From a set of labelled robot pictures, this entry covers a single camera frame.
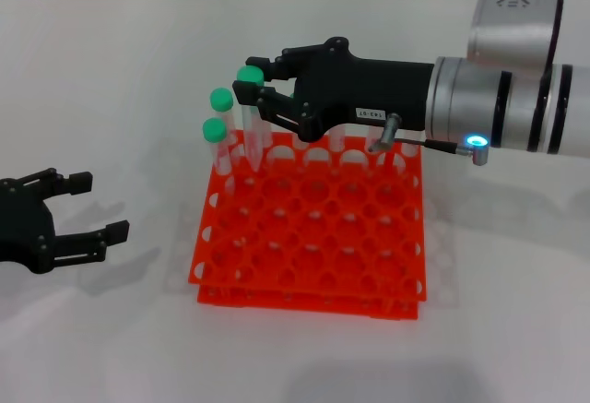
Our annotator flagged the orange plastic test tube rack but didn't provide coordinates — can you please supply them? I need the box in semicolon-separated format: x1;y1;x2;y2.
187;129;428;321

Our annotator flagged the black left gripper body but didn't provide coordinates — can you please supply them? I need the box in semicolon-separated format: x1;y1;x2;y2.
0;175;55;277

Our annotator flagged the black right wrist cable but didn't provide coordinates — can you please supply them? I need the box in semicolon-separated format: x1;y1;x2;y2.
368;113;490;165

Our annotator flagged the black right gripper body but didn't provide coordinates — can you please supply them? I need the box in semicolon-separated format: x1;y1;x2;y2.
293;36;437;143

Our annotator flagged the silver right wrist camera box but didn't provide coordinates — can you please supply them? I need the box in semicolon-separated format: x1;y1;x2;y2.
466;0;569;72

